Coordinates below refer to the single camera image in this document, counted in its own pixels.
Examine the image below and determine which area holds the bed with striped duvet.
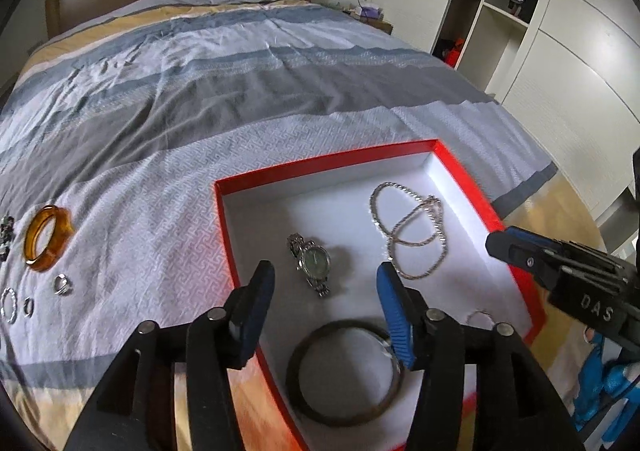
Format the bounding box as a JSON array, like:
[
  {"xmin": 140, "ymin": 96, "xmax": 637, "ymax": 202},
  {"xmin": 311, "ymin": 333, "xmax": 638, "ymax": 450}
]
[{"xmin": 0, "ymin": 0, "xmax": 606, "ymax": 451}]

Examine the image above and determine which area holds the silver wrist watch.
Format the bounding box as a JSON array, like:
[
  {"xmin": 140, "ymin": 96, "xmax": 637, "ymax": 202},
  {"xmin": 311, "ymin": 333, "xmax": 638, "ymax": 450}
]
[{"xmin": 286, "ymin": 232, "xmax": 332, "ymax": 298}]

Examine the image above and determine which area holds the silver bracelet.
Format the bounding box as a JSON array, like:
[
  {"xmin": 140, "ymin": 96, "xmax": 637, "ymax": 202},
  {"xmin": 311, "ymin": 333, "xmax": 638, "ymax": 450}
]
[{"xmin": 0, "ymin": 287, "xmax": 20, "ymax": 323}]

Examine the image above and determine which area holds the red jewelry box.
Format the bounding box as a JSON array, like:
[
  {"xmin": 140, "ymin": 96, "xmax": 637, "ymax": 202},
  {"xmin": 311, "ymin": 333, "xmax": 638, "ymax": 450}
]
[{"xmin": 214, "ymin": 138, "xmax": 548, "ymax": 451}]

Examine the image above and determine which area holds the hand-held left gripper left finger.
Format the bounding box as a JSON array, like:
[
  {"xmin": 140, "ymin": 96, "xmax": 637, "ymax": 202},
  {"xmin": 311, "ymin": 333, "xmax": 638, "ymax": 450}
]
[{"xmin": 65, "ymin": 260, "xmax": 276, "ymax": 451}]

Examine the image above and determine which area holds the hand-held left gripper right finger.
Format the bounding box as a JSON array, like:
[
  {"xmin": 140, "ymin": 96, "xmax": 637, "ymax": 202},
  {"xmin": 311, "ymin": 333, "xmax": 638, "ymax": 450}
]
[{"xmin": 376, "ymin": 262, "xmax": 586, "ymax": 451}]

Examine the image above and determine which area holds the white wardrobe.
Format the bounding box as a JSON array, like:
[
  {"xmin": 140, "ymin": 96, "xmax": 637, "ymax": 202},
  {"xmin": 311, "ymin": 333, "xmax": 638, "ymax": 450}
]
[{"xmin": 370, "ymin": 0, "xmax": 640, "ymax": 232}]

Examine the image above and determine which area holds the dark bead bracelet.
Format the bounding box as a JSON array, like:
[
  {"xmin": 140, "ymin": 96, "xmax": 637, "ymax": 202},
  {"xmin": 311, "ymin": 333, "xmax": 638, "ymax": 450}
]
[{"xmin": 0, "ymin": 215, "xmax": 16, "ymax": 264}]

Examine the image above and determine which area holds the wooden nightstand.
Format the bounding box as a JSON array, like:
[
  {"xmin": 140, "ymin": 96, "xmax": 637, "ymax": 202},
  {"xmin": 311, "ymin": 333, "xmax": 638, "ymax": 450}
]
[{"xmin": 350, "ymin": 14, "xmax": 393, "ymax": 34}]

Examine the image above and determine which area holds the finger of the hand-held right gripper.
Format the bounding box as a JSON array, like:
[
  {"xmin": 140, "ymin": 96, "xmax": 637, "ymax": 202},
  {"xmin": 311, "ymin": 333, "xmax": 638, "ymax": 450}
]
[
  {"xmin": 504, "ymin": 225, "xmax": 576, "ymax": 257},
  {"xmin": 485, "ymin": 230, "xmax": 558, "ymax": 288}
]

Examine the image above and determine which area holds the dark brown bangle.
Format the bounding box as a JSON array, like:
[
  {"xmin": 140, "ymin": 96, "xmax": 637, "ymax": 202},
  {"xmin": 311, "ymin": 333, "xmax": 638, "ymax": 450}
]
[{"xmin": 286, "ymin": 320, "xmax": 405, "ymax": 428}]

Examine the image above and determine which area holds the red item in wardrobe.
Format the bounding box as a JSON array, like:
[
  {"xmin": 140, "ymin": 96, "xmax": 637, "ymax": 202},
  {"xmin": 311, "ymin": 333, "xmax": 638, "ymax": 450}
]
[{"xmin": 442, "ymin": 38, "xmax": 463, "ymax": 67}]

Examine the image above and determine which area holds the amber bangle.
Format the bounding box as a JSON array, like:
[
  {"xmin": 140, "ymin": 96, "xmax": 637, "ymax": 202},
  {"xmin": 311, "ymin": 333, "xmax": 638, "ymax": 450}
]
[{"xmin": 25, "ymin": 205, "xmax": 76, "ymax": 273}]

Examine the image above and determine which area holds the silver chain necklace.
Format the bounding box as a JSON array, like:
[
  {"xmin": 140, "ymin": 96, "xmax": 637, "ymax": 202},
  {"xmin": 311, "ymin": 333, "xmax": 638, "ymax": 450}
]
[{"xmin": 370, "ymin": 182, "xmax": 448, "ymax": 280}]

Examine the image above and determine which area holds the blue cloth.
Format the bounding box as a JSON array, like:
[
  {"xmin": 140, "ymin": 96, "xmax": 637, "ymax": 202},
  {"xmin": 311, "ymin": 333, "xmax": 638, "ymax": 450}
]
[{"xmin": 575, "ymin": 331, "xmax": 640, "ymax": 447}]

